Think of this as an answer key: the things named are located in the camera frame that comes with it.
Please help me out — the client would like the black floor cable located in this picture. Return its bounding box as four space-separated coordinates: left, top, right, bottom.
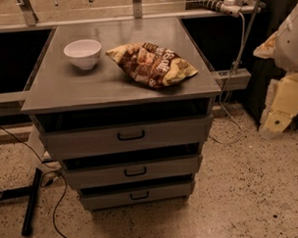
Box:
0 121 78 238

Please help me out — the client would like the white power strip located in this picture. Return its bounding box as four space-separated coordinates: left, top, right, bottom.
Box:
191 0 243 20

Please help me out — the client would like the grey middle drawer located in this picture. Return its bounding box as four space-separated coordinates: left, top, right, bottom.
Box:
62 155 202 189

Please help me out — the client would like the grey drawer cabinet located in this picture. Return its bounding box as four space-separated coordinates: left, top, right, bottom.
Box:
22 17 220 198

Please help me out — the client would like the white ceramic bowl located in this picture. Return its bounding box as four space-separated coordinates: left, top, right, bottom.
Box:
63 39 102 71

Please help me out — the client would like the white power cable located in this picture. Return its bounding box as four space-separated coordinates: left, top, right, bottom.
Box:
203 12 252 146

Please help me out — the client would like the grey metal frame rail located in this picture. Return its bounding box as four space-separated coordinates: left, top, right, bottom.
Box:
212 69 252 91

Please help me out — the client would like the brown yellow chip bag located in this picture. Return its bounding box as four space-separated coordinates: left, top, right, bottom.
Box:
106 42 197 89

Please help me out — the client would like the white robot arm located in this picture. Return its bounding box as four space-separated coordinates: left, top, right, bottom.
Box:
254 3 298 138

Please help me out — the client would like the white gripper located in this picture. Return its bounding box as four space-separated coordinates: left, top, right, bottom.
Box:
258 72 298 139

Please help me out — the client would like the grey top drawer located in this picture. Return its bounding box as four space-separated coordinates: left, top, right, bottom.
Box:
40 115 212 161

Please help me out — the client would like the grey drawer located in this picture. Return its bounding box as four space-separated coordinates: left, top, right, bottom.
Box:
40 115 212 161
62 155 202 189
80 180 193 211

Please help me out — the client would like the black floor bar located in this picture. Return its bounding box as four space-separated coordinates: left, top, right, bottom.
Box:
22 168 42 237

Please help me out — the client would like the grey bottom drawer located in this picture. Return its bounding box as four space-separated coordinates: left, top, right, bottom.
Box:
80 180 193 211

